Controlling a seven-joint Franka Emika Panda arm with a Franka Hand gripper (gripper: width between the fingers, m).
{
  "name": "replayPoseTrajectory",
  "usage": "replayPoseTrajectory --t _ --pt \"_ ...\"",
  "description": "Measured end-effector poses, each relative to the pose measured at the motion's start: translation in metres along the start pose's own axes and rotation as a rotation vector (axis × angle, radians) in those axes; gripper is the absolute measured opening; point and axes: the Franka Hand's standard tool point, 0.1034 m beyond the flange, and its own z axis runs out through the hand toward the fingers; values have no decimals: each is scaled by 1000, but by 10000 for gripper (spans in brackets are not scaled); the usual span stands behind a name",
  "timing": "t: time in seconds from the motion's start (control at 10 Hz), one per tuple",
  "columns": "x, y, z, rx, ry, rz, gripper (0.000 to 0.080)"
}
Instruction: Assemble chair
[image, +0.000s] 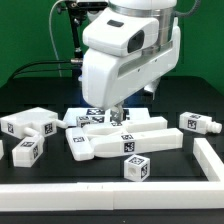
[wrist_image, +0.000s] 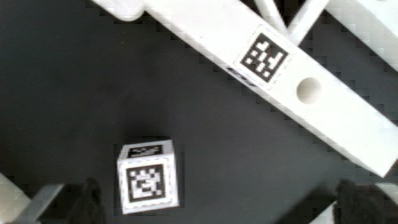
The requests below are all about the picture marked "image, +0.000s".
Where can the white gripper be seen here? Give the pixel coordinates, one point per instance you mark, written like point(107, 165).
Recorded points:
point(108, 80)

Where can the white chair seat part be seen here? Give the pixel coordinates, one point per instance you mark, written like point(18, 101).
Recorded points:
point(31, 122)

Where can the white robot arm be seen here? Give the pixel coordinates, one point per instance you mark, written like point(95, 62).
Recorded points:
point(162, 10)

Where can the white long chair side rear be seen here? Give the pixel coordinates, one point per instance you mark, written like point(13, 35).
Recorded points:
point(130, 126)

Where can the white long chair side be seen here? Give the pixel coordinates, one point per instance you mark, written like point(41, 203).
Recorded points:
point(130, 126)
point(86, 148)

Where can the white chair back panel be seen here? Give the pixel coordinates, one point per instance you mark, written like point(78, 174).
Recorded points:
point(131, 114)

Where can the white long chair side front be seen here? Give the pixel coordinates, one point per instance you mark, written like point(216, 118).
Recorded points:
point(86, 148)

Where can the small white tagged cube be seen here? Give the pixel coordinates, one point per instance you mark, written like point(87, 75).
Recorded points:
point(136, 168)

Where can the white part at left edge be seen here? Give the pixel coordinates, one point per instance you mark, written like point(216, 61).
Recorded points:
point(1, 150)

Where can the black camera stand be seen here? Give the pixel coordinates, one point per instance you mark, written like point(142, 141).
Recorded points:
point(77, 12)

